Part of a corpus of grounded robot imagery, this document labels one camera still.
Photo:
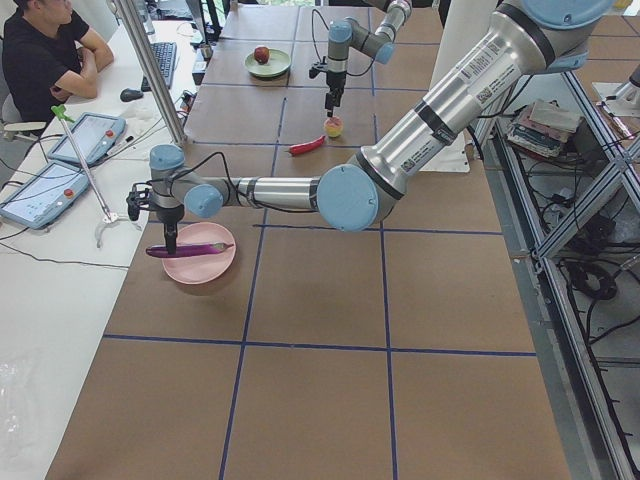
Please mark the pink plate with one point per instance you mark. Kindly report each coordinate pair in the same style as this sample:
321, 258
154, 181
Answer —
210, 263

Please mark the aluminium frame post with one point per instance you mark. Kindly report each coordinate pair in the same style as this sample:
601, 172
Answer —
142, 46

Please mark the green plate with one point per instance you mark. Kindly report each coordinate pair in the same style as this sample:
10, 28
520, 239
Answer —
278, 64

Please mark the purple eggplant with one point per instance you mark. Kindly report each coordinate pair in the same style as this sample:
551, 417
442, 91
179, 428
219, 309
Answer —
189, 250

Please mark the seated person in black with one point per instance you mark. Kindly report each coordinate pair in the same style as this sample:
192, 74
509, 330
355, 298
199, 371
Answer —
49, 55

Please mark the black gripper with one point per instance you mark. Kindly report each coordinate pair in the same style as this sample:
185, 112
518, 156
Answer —
169, 216
334, 81

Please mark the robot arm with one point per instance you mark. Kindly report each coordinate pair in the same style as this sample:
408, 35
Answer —
348, 34
523, 38

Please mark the white camera stand pedestal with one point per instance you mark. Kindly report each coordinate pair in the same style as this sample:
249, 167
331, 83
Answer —
464, 24

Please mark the black computer mouse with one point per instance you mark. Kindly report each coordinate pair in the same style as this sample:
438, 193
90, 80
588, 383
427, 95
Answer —
128, 95

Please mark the red chili pepper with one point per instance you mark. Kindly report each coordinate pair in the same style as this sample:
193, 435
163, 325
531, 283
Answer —
306, 147

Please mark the stack of books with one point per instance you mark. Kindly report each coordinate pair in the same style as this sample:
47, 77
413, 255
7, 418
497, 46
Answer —
543, 128

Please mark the black keyboard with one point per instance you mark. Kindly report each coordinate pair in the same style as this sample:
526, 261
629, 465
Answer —
165, 54

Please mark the reacher grabber tool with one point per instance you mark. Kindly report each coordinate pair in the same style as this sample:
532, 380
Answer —
110, 218

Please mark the peach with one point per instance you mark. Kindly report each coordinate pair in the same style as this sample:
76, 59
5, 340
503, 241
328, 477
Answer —
333, 126

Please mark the far teach pendant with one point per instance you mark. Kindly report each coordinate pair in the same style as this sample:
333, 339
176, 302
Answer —
95, 134

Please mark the near teach pendant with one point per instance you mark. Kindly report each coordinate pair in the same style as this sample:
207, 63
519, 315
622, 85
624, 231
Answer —
43, 198

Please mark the red apple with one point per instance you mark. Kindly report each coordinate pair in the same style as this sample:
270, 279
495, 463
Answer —
261, 54

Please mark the teach pendant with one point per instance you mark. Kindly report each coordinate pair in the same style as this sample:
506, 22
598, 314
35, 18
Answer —
95, 134
43, 198

